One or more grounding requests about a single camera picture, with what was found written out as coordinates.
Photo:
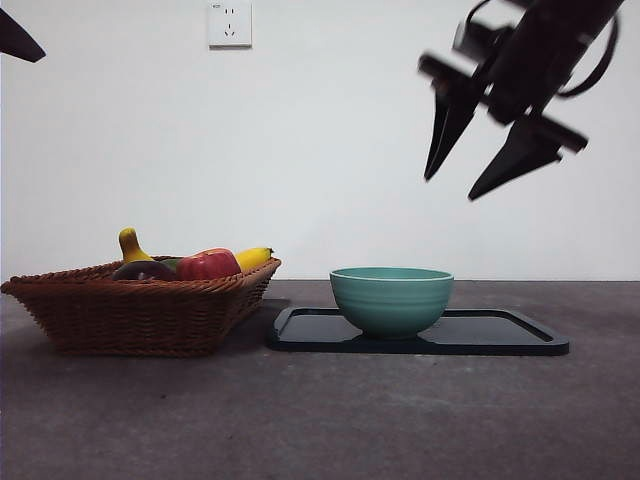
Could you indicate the green avocado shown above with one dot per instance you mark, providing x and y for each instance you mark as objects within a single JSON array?
[{"x": 172, "y": 263}]

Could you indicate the dark red plum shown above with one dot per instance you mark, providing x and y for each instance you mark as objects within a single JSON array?
[{"x": 142, "y": 272}]

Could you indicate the white wall socket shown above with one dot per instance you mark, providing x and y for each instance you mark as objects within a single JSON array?
[{"x": 230, "y": 25}]

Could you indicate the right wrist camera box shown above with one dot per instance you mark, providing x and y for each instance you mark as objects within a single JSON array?
[{"x": 475, "y": 40}]

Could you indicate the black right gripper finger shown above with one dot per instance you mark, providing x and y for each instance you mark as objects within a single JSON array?
[
  {"x": 520, "y": 155},
  {"x": 447, "y": 120}
]

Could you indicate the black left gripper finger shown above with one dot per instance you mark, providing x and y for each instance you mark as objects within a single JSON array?
[{"x": 15, "y": 40}]

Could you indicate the brown wicker basket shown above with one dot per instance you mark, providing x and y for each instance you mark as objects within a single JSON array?
[{"x": 125, "y": 320}]

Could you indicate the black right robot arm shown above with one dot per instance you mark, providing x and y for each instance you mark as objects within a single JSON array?
[{"x": 575, "y": 15}]

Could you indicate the yellow banana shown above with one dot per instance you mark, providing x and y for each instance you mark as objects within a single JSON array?
[{"x": 131, "y": 247}]

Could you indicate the red apple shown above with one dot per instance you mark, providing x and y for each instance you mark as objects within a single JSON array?
[{"x": 207, "y": 265}]

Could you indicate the teal ribbed bowl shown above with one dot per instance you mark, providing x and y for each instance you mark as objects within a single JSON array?
[{"x": 390, "y": 305}]

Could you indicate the dark green flat tray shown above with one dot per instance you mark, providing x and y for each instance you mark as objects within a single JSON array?
[{"x": 310, "y": 335}]

